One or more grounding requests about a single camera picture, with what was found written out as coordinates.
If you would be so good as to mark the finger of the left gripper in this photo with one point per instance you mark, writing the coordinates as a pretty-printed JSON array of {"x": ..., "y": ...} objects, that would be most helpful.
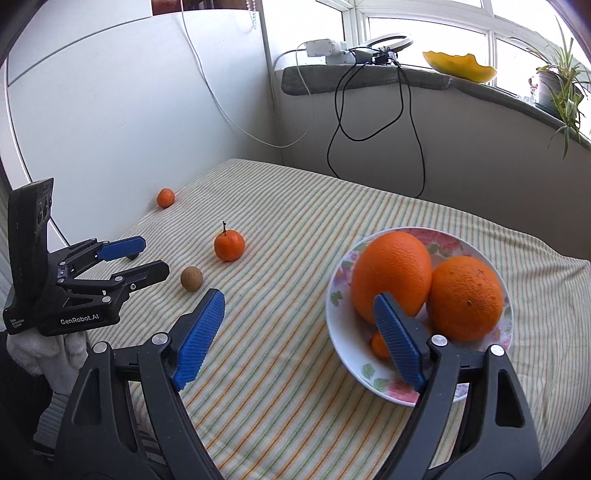
[
  {"x": 108, "y": 251},
  {"x": 122, "y": 281}
]

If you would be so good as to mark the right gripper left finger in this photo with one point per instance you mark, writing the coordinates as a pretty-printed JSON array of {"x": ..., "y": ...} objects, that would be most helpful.
[{"x": 99, "y": 436}]

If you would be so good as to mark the brown kiwi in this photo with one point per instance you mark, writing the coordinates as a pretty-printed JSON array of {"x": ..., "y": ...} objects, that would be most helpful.
[{"x": 191, "y": 279}]

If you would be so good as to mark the large orange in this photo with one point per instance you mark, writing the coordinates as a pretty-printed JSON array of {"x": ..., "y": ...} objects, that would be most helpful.
[
  {"x": 466, "y": 299},
  {"x": 396, "y": 263}
]

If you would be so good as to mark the small orange kumquat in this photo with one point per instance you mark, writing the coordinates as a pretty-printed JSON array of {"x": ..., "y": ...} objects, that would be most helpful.
[{"x": 379, "y": 347}]

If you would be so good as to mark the floral white bowl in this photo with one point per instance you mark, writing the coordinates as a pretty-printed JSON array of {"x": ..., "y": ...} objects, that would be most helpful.
[{"x": 350, "y": 334}]

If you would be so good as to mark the white gloved left hand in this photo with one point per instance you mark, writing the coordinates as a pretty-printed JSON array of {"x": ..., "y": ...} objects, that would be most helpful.
[{"x": 59, "y": 358}]

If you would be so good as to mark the mandarin with stem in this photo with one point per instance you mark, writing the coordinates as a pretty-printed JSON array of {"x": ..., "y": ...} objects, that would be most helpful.
[{"x": 229, "y": 245}]

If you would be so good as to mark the striped table cloth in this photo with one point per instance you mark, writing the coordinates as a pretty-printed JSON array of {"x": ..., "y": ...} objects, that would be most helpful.
[{"x": 290, "y": 388}]

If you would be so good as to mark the grey window sill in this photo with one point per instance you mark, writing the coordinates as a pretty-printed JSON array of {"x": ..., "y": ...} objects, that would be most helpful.
[{"x": 337, "y": 116}]

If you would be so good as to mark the white power strip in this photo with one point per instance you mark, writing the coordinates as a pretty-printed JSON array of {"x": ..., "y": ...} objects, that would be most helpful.
[{"x": 336, "y": 53}]

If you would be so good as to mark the potted spider plant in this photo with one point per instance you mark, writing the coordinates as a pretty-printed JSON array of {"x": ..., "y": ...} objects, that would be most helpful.
[{"x": 565, "y": 79}]

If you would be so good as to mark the yellow bowl on sill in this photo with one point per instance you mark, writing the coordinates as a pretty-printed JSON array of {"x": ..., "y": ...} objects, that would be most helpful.
[{"x": 464, "y": 67}]

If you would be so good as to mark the small mandarin by wall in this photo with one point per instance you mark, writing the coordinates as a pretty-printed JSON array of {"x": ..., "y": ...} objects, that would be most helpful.
[{"x": 165, "y": 198}]

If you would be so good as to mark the ring light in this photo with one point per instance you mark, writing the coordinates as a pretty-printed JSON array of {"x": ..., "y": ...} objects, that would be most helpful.
[{"x": 386, "y": 48}]

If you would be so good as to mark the white window frame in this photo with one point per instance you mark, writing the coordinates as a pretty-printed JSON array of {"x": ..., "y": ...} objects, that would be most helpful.
[{"x": 495, "y": 32}]

